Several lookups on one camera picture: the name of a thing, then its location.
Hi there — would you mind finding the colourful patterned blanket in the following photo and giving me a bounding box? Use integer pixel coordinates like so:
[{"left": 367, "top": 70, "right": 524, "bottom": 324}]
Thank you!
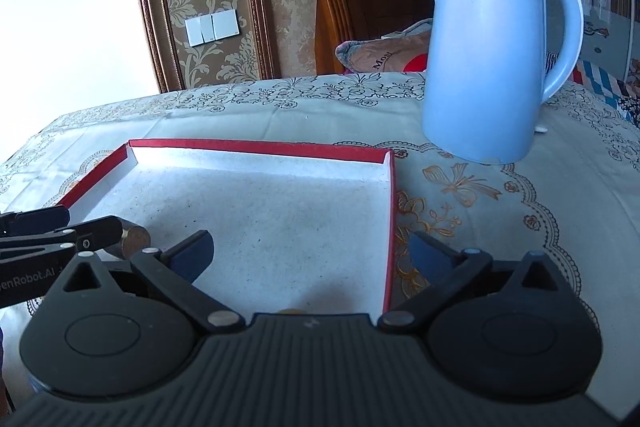
[{"left": 545, "top": 52, "right": 640, "bottom": 128}]

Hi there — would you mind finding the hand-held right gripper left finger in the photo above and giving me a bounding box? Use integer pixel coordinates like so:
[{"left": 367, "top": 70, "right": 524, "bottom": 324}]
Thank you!
[{"left": 61, "top": 229, "right": 247, "bottom": 335}]

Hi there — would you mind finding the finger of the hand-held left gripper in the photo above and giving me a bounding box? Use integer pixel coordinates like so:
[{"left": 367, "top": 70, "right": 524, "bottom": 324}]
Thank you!
[
  {"left": 0, "top": 215, "right": 124, "bottom": 259},
  {"left": 0, "top": 206, "right": 71, "bottom": 236}
]

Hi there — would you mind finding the red and white box tray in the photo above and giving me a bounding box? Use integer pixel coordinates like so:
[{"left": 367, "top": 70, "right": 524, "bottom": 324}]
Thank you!
[{"left": 50, "top": 138, "right": 397, "bottom": 314}]

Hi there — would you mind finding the brown wooden headboard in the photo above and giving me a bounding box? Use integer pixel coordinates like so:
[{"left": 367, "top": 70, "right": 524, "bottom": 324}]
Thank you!
[{"left": 302, "top": 0, "right": 435, "bottom": 75}]

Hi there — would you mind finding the light blue electric kettle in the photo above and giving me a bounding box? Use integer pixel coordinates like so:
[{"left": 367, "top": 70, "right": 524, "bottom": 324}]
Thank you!
[{"left": 417, "top": 0, "right": 585, "bottom": 165}]

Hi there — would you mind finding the printed pillow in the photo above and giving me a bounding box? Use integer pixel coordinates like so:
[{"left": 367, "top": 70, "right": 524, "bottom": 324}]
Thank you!
[{"left": 335, "top": 18, "right": 433, "bottom": 75}]

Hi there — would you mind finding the dark brown cylinder piece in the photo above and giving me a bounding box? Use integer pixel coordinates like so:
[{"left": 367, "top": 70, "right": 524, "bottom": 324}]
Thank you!
[{"left": 117, "top": 227, "right": 152, "bottom": 260}]

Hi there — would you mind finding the white wall switch panel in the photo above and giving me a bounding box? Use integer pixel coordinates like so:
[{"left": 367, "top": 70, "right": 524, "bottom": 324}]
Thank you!
[{"left": 185, "top": 9, "right": 240, "bottom": 46}]

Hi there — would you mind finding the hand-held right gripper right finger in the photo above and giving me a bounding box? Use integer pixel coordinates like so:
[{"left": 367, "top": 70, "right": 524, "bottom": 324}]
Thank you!
[{"left": 377, "top": 231, "right": 576, "bottom": 334}]

